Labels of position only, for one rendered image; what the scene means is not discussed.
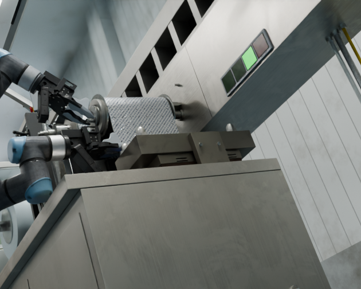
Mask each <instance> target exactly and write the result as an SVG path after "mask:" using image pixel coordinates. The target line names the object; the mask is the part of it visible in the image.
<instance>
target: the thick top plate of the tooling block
mask: <svg viewBox="0 0 361 289"><path fill-rule="evenodd" d="M188 134H189V133H178V134H152V135H136V136H135V137H134V138H133V140H132V141H131V142H130V144H129V145H128V146H127V147H126V149H125V150H124V151H123V152H122V154H121V155H120V156H119V158H118V159H117V160H116V162H115V165H116V168H117V170H131V169H138V167H139V166H145V168H147V167H148V166H149V165H150V163H151V162H152V161H153V160H154V159H155V158H156V157H157V155H164V154H181V153H193V150H192V148H191V144H190V141H189V139H188ZM219 134H220V136H221V139H222V141H223V145H224V147H225V150H239V151H240V153H241V156H242V158H241V159H243V158H244V157H245V156H247V155H248V154H249V153H250V152H251V151H252V150H253V149H254V148H255V147H256V145H255V143H254V141H253V138H252V136H251V133H250V131H249V130H245V131H219Z"/></svg>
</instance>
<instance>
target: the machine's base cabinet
mask: <svg viewBox="0 0 361 289"><path fill-rule="evenodd" d="M293 285H297V286H298V287H299V289H331V287H330V285H329V282H328V280H327V277H326V275H325V273H324V270H323V268H322V266H321V263H320V260H319V258H318V256H317V253H316V251H315V249H314V246H313V244H312V242H311V239H310V236H309V234H308V232H307V229H306V227H305V225H304V222H303V219H302V218H301V215H300V212H299V210H298V208H297V205H296V203H295V201H294V198H293V196H292V193H291V191H290V189H289V186H288V184H287V181H286V179H285V177H284V174H283V172H282V170H275V171H263V172H256V173H244V174H232V175H220V176H214V177H202V178H190V179H178V180H172V181H160V182H148V183H136V184H129V185H117V186H106V187H99V188H87V189H80V190H79V192H78V193H77V194H76V195H75V197H74V199H73V200H72V201H71V203H70V204H69V205H68V207H67V208H66V209H65V211H64V212H63V214H62V215H61V216H60V218H59V219H58V220H57V222H56V223H55V224H54V226H53V228H52V229H51V230H50V232H49V233H48V234H47V235H46V237H45V238H44V240H43V241H42V243H41V244H40V245H39V247H38V248H37V249H36V251H35V252H34V253H33V255H32V256H31V258H30V259H29V260H28V262H27V263H26V264H25V266H24V267H23V269H22V270H21V272H20V273H19V274H18V276H17V277H16V278H15V280H14V281H13V282H12V284H11V285H10V287H9V288H8V289H290V287H291V286H293Z"/></svg>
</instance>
